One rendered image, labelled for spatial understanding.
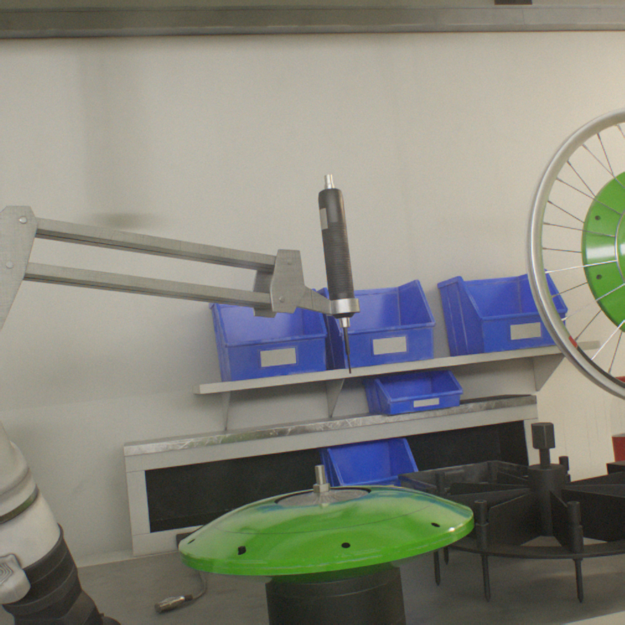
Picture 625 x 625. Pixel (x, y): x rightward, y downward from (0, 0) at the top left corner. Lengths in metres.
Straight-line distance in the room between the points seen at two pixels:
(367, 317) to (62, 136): 0.77
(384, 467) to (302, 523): 1.04
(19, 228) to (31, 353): 0.81
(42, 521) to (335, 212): 0.62
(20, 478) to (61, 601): 0.13
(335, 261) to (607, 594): 0.57
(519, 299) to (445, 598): 0.99
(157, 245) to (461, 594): 0.60
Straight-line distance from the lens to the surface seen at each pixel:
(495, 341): 1.73
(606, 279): 1.42
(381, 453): 1.84
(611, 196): 1.46
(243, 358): 1.58
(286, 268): 1.14
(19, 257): 1.00
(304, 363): 1.61
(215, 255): 1.09
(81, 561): 1.71
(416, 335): 1.66
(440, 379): 1.82
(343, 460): 1.82
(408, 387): 1.86
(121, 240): 1.04
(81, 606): 0.89
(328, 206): 1.22
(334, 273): 1.20
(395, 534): 0.79
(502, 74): 2.11
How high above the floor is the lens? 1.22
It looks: 5 degrees up
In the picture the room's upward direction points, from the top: 6 degrees counter-clockwise
